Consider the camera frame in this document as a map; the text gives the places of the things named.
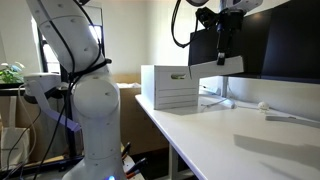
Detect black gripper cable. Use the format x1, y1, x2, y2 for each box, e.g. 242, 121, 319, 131
170, 0, 202, 50

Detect black tripod stand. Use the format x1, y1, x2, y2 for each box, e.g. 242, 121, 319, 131
0, 29, 84, 176

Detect white storage box with handle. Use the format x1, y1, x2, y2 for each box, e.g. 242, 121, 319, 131
140, 64, 202, 111

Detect black computer monitor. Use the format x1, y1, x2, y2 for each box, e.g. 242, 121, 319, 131
188, 8, 275, 80
261, 0, 320, 84

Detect white tote bag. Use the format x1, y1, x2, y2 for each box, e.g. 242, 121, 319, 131
0, 96, 32, 171

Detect brown cardboard box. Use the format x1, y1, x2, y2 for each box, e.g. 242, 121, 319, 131
113, 72, 170, 156

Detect small white round object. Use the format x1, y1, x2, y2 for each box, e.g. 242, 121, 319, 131
257, 101, 270, 112

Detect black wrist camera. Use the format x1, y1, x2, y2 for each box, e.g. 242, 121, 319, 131
195, 6, 220, 29

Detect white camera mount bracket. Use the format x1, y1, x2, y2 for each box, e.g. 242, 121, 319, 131
22, 72, 85, 133

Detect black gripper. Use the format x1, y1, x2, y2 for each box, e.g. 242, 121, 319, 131
215, 9, 246, 66

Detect silver monitor stand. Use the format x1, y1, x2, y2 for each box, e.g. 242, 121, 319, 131
221, 75, 232, 98

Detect grey hanging cable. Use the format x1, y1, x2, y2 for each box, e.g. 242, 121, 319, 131
5, 83, 43, 180

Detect black red handled pliers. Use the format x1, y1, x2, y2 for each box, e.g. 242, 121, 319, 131
124, 157, 148, 179

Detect black side shelf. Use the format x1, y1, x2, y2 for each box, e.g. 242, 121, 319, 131
0, 82, 28, 98

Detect green potted plant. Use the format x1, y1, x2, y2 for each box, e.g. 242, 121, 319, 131
0, 60, 27, 84

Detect black marker pen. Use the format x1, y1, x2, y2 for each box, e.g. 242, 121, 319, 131
121, 142, 132, 158

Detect window with dark frame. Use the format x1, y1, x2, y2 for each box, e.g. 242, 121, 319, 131
31, 4, 105, 75

